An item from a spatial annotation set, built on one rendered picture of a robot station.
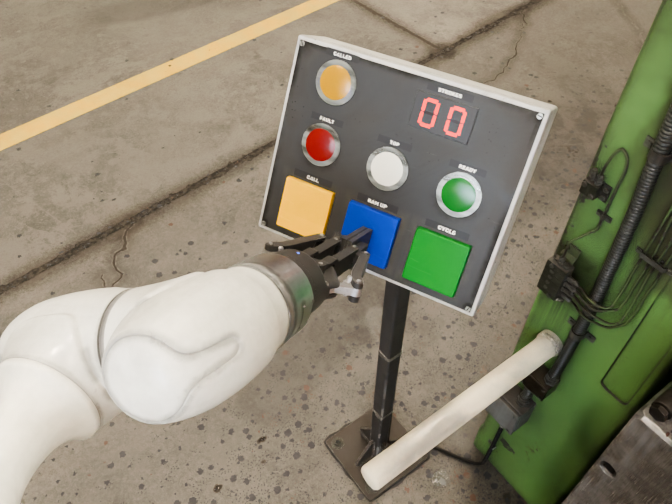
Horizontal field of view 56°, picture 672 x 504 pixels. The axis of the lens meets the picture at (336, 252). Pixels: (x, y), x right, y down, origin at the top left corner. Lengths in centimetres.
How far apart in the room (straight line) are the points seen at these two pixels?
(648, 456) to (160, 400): 65
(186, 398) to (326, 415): 136
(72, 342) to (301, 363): 137
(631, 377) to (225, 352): 84
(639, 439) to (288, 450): 108
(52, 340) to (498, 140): 53
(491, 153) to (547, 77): 229
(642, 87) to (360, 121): 36
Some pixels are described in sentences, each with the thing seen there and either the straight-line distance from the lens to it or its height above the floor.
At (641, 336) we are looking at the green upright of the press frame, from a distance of 113.
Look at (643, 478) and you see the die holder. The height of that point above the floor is 81.
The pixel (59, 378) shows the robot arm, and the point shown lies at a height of 118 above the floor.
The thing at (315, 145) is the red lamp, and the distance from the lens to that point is 86.
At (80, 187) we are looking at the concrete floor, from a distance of 256.
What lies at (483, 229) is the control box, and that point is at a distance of 81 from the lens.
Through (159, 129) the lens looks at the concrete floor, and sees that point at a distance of 273.
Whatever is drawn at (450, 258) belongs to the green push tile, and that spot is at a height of 102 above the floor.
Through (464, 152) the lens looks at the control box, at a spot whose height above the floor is 113.
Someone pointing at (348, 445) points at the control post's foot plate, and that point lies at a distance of 178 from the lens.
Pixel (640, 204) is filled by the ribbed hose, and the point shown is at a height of 103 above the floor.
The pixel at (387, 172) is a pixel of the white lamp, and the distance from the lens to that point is 83.
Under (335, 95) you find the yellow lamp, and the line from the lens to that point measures 85.
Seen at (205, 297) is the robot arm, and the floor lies 125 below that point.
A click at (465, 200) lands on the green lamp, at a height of 109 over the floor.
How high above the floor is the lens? 165
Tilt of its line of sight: 50 degrees down
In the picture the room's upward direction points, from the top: straight up
